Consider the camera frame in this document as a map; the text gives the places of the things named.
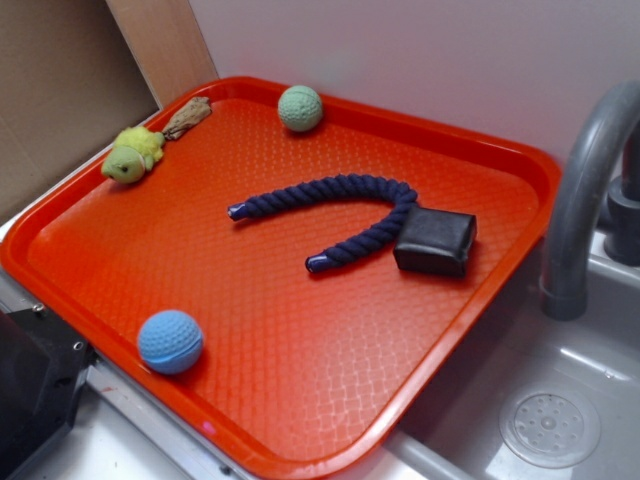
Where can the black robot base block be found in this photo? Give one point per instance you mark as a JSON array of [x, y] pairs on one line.
[[44, 366]]

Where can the green dimpled ball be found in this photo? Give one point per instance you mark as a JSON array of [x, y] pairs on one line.
[[300, 108]]

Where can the blue dimpled ball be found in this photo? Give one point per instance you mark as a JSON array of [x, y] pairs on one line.
[[170, 342]]

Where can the black rectangular block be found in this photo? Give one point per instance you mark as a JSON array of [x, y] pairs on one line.
[[435, 242]]

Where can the red plastic tray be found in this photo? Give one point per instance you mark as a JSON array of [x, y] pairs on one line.
[[301, 375]]

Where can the brown wood piece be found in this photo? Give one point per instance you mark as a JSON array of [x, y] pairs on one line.
[[188, 116]]

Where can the green plush bird toy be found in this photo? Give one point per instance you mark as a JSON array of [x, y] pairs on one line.
[[135, 152]]

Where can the grey curved faucet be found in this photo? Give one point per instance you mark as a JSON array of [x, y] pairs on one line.
[[594, 161]]

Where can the grey plastic sink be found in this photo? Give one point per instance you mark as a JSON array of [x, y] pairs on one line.
[[524, 396]]

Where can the brown cardboard panel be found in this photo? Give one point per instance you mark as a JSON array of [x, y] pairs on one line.
[[73, 73]]

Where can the navy blue rope toy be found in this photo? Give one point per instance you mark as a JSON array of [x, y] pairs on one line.
[[400, 195]]

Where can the dark grey faucet handle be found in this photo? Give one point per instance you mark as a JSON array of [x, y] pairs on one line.
[[622, 242]]

